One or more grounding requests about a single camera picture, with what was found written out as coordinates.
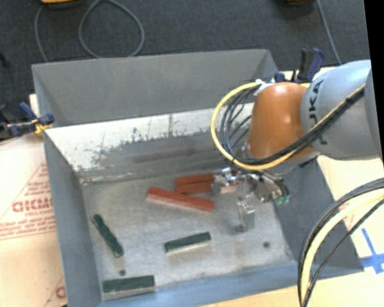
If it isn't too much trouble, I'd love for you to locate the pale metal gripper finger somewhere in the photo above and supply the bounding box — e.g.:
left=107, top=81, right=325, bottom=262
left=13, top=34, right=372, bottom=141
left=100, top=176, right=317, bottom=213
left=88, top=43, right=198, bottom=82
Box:
left=225, top=199, right=259, bottom=236
left=208, top=165, right=242, bottom=196

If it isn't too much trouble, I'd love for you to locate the red-brown flat block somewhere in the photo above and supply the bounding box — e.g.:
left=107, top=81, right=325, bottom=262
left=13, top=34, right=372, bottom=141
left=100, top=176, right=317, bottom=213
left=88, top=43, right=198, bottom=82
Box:
left=144, top=179, right=217, bottom=221
left=173, top=172, right=216, bottom=197

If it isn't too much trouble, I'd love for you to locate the dark green flat block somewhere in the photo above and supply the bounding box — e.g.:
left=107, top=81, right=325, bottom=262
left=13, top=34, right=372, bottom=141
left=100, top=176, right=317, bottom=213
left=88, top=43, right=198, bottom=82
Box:
left=101, top=273, right=158, bottom=301
left=90, top=210, right=125, bottom=261
left=162, top=230, right=214, bottom=257

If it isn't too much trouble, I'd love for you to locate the grey metal bin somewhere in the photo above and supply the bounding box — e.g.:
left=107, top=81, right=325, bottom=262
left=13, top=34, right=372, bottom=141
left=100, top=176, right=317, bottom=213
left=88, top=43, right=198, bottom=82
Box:
left=30, top=27, right=367, bottom=307

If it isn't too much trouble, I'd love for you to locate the brown cardboard board, red print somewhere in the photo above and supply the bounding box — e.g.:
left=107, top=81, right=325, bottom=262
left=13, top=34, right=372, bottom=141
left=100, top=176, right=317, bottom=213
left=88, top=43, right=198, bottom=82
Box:
left=0, top=92, right=70, bottom=307

